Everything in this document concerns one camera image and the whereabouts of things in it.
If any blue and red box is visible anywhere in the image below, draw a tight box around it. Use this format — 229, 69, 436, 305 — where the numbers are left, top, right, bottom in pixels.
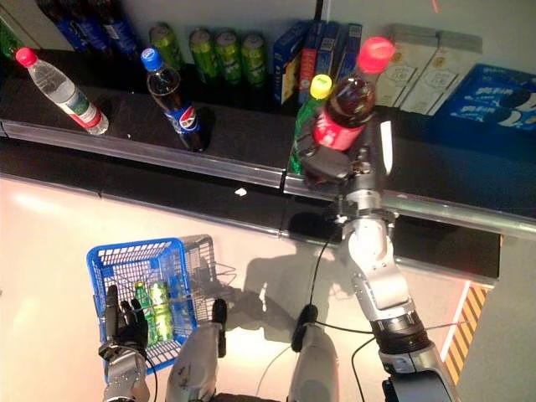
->
296, 20, 341, 106

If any beige carton box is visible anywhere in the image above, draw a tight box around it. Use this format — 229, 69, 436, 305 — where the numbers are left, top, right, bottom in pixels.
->
400, 29, 483, 116
376, 23, 441, 113

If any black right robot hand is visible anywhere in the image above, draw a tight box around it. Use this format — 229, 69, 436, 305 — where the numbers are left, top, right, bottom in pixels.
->
300, 121, 382, 194

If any yellow black hazard tape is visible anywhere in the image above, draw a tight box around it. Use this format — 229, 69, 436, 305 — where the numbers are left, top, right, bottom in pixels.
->
443, 284, 490, 374

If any blue plastic shopping basket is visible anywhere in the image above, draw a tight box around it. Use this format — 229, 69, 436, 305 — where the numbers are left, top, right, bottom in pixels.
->
85, 236, 219, 380

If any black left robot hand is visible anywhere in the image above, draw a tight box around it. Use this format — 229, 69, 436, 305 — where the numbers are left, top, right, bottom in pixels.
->
98, 284, 151, 359

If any black right robot foot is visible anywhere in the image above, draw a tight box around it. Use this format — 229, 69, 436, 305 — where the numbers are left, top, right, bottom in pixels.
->
291, 304, 319, 353

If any silver right robot leg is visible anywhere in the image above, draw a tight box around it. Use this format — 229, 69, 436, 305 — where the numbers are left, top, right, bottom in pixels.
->
288, 322, 341, 402

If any black left robot foot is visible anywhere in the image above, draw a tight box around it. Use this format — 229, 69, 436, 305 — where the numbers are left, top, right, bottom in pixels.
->
211, 297, 229, 359

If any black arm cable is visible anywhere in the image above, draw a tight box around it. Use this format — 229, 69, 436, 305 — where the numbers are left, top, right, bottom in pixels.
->
309, 232, 380, 402
142, 347, 160, 402

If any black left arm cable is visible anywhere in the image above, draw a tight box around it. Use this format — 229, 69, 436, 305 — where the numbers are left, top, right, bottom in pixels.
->
142, 347, 160, 402

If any clear plastic price rail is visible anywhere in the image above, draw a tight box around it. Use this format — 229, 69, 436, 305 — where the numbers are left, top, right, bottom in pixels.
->
0, 119, 286, 190
282, 173, 536, 249

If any silver robot leg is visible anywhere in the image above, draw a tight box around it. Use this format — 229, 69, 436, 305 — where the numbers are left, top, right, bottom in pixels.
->
288, 322, 341, 402
164, 322, 221, 402

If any black shelf board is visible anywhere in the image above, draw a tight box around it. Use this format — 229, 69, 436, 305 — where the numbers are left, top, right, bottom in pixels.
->
284, 100, 536, 227
0, 48, 302, 177

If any blue snack box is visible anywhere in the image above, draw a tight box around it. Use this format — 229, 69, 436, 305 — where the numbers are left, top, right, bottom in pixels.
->
333, 23, 364, 83

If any silver left robot leg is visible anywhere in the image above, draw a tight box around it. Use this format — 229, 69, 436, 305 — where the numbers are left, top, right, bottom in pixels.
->
164, 322, 221, 402

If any small water bottle red cap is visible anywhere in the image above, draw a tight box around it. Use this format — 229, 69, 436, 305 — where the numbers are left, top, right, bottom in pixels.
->
14, 46, 111, 137

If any black robot foot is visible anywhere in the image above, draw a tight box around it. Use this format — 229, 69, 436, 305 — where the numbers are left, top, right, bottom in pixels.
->
291, 304, 319, 353
211, 297, 229, 359

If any green soda can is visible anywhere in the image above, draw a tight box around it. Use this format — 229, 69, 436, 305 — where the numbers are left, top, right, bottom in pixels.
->
240, 32, 270, 88
149, 22, 185, 72
214, 28, 245, 86
148, 281, 176, 341
188, 27, 219, 85

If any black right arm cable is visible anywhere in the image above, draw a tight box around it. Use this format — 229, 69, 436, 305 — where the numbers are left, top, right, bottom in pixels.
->
309, 232, 380, 402

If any blue Oreo box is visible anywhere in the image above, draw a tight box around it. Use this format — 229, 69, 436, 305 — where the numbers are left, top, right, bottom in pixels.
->
432, 62, 536, 146

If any Coca-Cola bottle red cap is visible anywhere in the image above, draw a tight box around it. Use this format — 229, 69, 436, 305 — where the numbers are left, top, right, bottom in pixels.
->
312, 36, 396, 152

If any black base shelf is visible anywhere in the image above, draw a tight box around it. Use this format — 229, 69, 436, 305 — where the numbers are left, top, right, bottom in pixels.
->
0, 137, 503, 281

